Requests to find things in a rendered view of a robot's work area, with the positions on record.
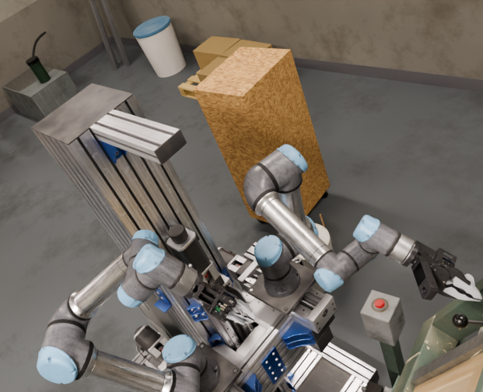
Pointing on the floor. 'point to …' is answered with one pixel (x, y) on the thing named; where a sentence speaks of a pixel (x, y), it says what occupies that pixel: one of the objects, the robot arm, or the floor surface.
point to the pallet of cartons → (214, 58)
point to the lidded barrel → (160, 46)
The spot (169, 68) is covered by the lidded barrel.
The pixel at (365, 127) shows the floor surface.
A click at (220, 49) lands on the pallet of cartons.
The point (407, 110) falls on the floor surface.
